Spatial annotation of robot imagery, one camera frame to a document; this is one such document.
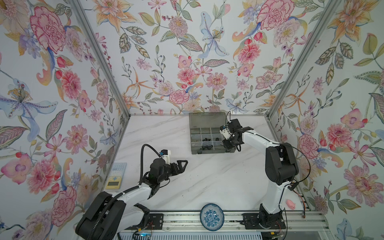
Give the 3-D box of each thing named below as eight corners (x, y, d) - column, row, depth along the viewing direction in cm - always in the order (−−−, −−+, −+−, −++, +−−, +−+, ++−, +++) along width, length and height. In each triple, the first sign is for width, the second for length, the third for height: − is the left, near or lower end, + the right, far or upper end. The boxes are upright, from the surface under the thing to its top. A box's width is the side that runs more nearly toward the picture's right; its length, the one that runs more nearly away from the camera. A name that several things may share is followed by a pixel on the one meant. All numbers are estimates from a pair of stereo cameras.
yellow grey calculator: (105, 189, 87) (104, 187, 85) (114, 164, 97) (113, 162, 95) (119, 189, 87) (118, 187, 85) (127, 164, 97) (125, 162, 95)
